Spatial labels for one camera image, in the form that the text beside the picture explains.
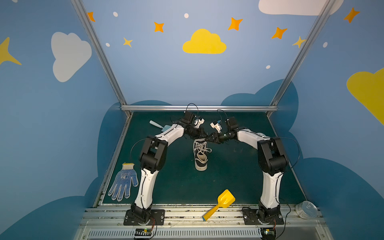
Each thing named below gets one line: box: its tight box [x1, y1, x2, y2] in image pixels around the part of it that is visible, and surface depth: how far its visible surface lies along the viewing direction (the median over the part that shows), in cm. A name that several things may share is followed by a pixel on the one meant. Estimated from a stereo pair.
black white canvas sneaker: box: [193, 138, 212, 171], surface depth 94 cm
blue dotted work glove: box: [108, 163, 139, 202], surface depth 86 cm
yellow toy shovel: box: [202, 189, 236, 222], surface depth 81 cm
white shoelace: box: [193, 141, 212, 163], surface depth 97 cm
